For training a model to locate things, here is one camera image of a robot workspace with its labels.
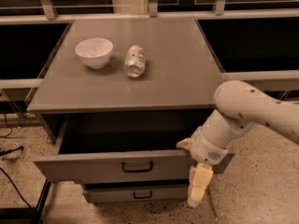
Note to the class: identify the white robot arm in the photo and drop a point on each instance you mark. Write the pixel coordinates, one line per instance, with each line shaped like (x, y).
(238, 106)

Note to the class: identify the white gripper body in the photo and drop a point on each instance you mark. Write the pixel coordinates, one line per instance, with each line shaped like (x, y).
(206, 150)

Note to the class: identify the grey bottom drawer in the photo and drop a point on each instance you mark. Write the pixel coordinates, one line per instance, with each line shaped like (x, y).
(136, 194)

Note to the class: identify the black metal stand leg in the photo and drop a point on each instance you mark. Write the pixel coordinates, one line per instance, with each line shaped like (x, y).
(32, 213)

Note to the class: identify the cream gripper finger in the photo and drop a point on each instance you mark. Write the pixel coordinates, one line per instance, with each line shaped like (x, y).
(184, 144)
(199, 179)

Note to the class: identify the grey top drawer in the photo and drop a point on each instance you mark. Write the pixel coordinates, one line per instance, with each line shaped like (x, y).
(119, 150)

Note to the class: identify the grey drawer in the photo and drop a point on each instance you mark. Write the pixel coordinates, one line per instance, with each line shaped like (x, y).
(136, 194)
(119, 150)

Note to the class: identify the crushed aluminium can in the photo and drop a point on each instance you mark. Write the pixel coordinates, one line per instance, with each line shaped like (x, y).
(135, 62)

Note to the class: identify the grey drawer cabinet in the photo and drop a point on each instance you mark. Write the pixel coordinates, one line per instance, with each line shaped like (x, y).
(178, 83)

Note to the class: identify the white ceramic bowl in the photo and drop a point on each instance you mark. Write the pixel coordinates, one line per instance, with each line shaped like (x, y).
(94, 52)

